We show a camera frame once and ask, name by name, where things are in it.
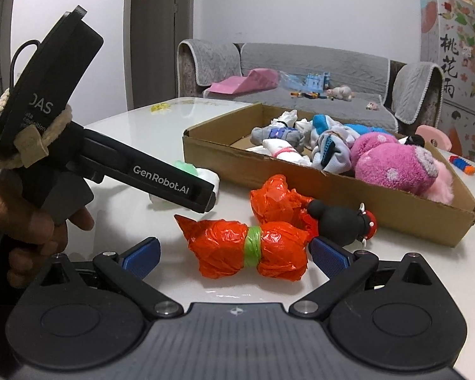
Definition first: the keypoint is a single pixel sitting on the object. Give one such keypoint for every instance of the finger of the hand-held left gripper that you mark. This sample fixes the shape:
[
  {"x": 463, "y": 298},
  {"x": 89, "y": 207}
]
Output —
[{"x": 205, "y": 198}]

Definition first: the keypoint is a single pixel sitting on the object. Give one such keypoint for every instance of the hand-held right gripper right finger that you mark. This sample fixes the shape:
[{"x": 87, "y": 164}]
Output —
[{"x": 329, "y": 260}]

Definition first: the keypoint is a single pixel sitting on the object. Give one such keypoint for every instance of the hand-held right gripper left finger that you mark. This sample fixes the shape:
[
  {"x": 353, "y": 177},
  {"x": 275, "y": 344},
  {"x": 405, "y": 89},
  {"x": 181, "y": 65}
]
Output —
[{"x": 142, "y": 257}]

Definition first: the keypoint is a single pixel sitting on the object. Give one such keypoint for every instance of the orange bag bundle green band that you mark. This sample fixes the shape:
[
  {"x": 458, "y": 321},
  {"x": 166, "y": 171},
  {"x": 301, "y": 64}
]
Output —
[{"x": 221, "y": 245}]

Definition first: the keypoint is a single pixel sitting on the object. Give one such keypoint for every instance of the cardboard box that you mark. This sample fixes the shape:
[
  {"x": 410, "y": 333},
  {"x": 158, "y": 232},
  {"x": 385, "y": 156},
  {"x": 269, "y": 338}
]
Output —
[{"x": 340, "y": 198}]

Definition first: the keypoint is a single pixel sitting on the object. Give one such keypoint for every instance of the white sock bundle pink band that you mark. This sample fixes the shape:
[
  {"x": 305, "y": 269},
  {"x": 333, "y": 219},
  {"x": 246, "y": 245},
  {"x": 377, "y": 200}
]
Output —
[{"x": 281, "y": 150}]

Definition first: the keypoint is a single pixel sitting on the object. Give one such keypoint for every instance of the light pink sock bundle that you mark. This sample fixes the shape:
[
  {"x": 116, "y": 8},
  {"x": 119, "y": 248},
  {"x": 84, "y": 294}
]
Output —
[{"x": 342, "y": 132}]

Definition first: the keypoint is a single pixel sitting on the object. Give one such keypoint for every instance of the white desktop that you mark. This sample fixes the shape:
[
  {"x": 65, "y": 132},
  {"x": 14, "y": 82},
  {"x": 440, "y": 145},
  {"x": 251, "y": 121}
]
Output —
[{"x": 134, "y": 221}]

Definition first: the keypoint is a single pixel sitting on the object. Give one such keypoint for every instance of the person's left hand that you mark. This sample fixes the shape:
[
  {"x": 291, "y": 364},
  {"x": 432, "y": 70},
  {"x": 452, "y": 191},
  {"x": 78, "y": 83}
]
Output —
[{"x": 19, "y": 221}]

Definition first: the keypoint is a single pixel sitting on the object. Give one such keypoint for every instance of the black red toy figure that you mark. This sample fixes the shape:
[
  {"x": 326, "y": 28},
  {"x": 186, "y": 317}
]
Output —
[{"x": 336, "y": 221}]

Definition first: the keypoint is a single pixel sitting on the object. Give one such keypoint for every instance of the orange plastic bag bundle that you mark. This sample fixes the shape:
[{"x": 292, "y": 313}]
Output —
[{"x": 273, "y": 198}]

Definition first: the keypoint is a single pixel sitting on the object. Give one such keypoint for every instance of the grey door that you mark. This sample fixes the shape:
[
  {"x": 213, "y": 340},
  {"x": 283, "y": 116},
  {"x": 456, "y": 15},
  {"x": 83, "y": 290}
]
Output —
[{"x": 162, "y": 47}]

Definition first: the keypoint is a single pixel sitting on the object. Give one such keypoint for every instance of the small yellow item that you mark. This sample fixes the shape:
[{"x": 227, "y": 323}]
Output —
[{"x": 160, "y": 107}]

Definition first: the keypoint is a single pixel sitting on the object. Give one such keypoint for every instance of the grey sock bundle blue stripe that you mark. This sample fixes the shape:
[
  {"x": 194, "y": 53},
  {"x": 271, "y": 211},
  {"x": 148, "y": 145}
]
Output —
[{"x": 336, "y": 156}]

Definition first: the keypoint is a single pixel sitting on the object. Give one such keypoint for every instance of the light pink fluffy item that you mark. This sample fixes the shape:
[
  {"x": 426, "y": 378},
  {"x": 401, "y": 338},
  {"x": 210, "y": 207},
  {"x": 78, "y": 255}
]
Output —
[{"x": 441, "y": 186}]

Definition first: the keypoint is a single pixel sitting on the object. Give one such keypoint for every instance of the white blue sock bundle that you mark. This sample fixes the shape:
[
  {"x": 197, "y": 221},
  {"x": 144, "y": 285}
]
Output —
[{"x": 322, "y": 120}]

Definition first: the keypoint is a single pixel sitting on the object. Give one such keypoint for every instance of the small toy cars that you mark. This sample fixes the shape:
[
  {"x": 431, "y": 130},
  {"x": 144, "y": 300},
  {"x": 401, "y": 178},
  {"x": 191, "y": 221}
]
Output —
[{"x": 308, "y": 95}]

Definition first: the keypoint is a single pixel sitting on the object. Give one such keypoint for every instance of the black plush item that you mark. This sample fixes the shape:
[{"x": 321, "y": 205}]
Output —
[{"x": 415, "y": 140}]

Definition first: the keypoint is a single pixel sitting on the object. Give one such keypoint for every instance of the toys on sofa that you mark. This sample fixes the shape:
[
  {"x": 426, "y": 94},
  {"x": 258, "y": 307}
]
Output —
[{"x": 312, "y": 81}]

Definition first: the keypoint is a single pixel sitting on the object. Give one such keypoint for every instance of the small pink toy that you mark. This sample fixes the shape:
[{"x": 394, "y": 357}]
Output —
[{"x": 373, "y": 106}]

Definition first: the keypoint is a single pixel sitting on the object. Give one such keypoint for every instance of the pink chair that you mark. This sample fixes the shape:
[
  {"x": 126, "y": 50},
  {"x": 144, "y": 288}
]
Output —
[{"x": 433, "y": 136}]

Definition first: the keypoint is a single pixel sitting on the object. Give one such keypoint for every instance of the orange blue toy dart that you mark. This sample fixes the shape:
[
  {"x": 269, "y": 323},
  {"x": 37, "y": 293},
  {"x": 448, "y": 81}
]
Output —
[{"x": 461, "y": 165}]

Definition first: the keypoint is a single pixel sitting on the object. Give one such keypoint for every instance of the pink plush toy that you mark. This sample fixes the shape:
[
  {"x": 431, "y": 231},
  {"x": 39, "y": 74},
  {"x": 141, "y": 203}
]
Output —
[{"x": 340, "y": 93}]

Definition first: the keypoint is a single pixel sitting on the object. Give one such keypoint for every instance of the grey covered sofa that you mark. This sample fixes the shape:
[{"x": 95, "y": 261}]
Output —
[{"x": 340, "y": 67}]

